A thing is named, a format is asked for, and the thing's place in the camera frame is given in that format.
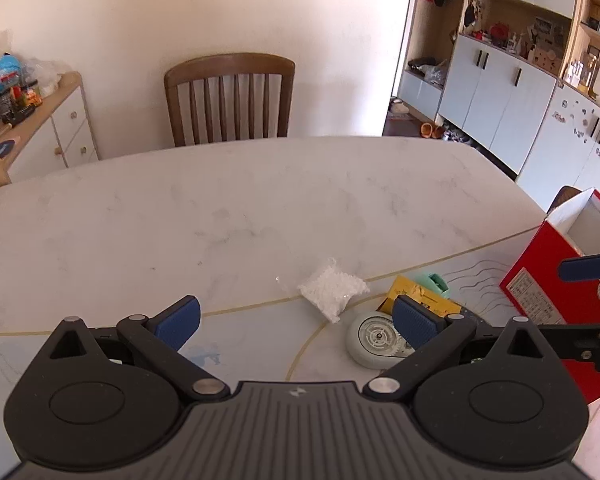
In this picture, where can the light wooden box with dots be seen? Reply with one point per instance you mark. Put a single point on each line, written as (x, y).
(545, 59)

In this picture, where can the stuffed toy figure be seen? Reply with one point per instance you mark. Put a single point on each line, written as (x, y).
(474, 14)

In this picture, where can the framed photo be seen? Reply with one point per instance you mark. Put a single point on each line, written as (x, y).
(549, 31)

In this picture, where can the white wall cabinet with shelves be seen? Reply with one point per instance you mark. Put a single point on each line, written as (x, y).
(495, 90)

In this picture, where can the red shelf ornament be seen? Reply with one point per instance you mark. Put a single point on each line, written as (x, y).
(500, 31)

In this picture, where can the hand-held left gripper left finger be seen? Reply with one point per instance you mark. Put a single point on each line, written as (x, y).
(180, 322)

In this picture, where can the bag of white beads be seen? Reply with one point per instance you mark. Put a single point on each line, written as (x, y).
(330, 290)

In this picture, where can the dark wooden slatted chair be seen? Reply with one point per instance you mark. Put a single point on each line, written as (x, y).
(230, 65)

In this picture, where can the white fridge with magnets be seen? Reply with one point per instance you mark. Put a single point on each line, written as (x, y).
(565, 150)

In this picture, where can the grey plastic bag on shelf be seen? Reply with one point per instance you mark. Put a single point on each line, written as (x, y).
(435, 72)

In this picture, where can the blue globe ball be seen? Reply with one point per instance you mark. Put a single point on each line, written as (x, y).
(5, 75)

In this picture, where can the clear crumpled plastic bag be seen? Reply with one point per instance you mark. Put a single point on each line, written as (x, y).
(42, 77)

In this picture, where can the light green correction tape dispenser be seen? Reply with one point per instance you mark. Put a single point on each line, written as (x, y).
(375, 340)

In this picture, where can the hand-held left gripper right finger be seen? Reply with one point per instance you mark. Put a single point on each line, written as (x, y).
(415, 325)

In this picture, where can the white and wood sideboard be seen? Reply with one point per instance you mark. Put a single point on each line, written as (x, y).
(70, 125)

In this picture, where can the orange shoes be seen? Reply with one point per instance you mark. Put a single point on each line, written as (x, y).
(431, 130)

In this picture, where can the yellow cardboard box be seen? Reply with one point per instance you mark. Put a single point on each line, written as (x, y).
(405, 287)

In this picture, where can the mint green small container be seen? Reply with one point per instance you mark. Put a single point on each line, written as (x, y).
(430, 282)

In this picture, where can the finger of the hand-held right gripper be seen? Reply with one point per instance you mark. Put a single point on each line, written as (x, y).
(585, 267)
(580, 342)

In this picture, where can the brown chair back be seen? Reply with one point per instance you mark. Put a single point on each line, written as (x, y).
(562, 197)

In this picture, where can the glass jar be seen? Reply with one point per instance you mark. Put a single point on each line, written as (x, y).
(587, 72)

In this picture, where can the red cardboard box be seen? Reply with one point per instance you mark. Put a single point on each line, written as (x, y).
(535, 270)

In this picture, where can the pile of small toys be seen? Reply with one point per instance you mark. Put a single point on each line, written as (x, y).
(20, 102)

